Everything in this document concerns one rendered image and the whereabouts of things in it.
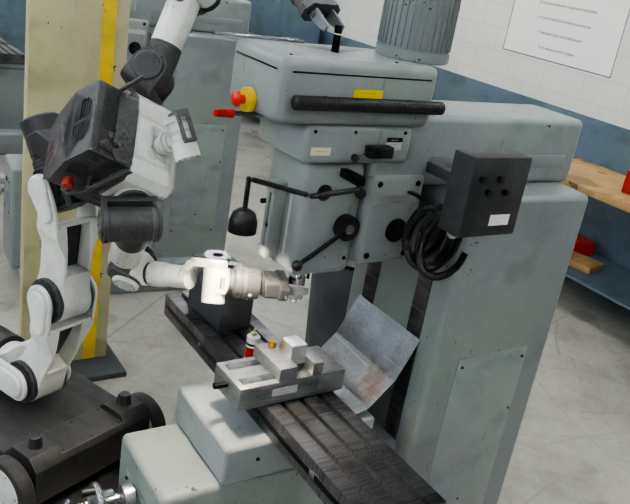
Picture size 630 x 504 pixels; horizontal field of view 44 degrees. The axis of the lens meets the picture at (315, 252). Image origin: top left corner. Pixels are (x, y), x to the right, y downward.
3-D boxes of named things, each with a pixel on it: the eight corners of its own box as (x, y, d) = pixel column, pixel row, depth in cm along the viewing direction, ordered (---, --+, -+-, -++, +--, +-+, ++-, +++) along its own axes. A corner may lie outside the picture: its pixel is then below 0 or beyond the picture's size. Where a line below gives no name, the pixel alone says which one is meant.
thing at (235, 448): (222, 488, 213) (227, 452, 209) (173, 418, 240) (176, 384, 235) (369, 450, 240) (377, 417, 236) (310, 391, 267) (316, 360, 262)
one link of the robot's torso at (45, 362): (-6, 386, 257) (25, 275, 234) (45, 366, 273) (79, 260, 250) (21, 418, 252) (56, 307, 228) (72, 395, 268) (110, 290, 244)
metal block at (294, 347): (289, 365, 223) (292, 347, 221) (278, 355, 227) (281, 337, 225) (304, 362, 226) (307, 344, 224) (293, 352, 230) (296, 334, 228)
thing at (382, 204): (356, 267, 214) (373, 176, 205) (309, 233, 232) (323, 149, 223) (409, 261, 224) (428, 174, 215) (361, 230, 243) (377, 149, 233)
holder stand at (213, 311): (217, 332, 252) (225, 276, 245) (187, 303, 268) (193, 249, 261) (250, 327, 259) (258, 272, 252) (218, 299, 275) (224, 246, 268)
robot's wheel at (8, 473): (-20, 503, 240) (-20, 449, 233) (-5, 496, 244) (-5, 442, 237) (21, 537, 230) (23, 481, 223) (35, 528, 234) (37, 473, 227)
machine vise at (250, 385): (237, 412, 213) (242, 377, 209) (212, 383, 224) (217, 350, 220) (341, 389, 232) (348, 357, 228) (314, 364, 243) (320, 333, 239)
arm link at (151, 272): (183, 297, 221) (127, 290, 229) (195, 266, 226) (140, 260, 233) (165, 278, 213) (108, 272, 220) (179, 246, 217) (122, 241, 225)
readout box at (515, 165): (460, 240, 194) (479, 158, 186) (436, 227, 200) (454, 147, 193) (516, 236, 204) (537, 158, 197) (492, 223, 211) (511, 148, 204)
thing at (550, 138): (368, 189, 207) (382, 114, 200) (322, 163, 224) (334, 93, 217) (569, 182, 250) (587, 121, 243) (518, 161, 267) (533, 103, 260)
